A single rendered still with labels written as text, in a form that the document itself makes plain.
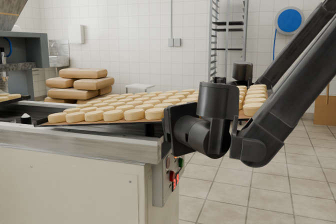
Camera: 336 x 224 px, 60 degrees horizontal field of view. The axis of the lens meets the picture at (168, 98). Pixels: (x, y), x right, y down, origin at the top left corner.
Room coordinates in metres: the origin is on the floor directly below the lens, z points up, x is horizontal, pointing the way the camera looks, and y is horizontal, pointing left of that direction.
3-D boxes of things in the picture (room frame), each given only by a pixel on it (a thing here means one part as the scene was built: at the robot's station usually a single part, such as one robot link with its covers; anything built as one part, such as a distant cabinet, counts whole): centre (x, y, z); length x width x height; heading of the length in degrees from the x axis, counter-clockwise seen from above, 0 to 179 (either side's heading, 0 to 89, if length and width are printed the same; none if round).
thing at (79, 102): (4.80, 1.18, 0.19); 0.72 x 0.42 x 0.15; 165
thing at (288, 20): (4.35, -1.75, 1.10); 0.41 x 0.15 x 1.10; 71
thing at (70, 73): (4.89, 1.41, 0.64); 0.72 x 0.42 x 0.15; 77
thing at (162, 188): (0.83, -0.01, 0.77); 0.24 x 0.04 x 0.14; 163
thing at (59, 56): (5.55, 2.09, 0.91); 1.00 x 0.36 x 1.11; 71
